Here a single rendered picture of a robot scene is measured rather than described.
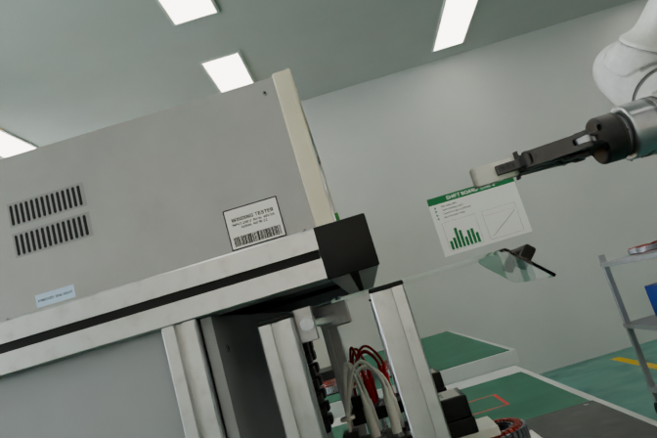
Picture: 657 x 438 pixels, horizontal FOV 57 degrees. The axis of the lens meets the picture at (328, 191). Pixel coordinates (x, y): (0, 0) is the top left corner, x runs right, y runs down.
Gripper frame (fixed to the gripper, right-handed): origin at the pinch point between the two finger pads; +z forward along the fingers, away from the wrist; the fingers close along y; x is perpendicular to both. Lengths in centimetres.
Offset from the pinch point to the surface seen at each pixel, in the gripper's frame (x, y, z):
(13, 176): 11, -29, 59
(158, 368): -14, -41, 43
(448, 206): 59, 512, -81
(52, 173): 10, -29, 55
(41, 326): -8, -42, 52
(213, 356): -14, -41, 38
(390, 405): -24.9, -23.6, 25.5
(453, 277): -9, 512, -63
